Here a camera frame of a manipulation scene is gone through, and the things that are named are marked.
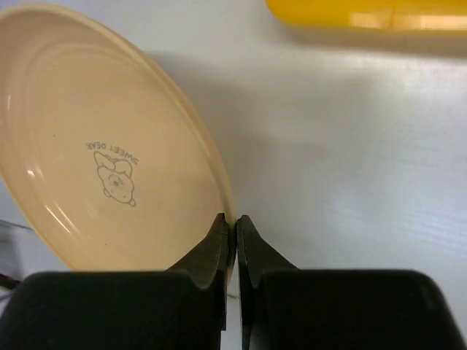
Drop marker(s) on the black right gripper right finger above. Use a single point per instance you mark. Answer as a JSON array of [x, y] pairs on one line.
[[285, 307]]

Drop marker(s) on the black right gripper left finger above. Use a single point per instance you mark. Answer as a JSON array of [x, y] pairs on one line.
[[183, 307]]

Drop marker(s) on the yellow plastic bin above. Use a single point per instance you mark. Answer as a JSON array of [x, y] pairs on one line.
[[381, 15]]

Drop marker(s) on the orange plate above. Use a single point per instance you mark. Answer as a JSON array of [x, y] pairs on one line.
[[104, 155]]

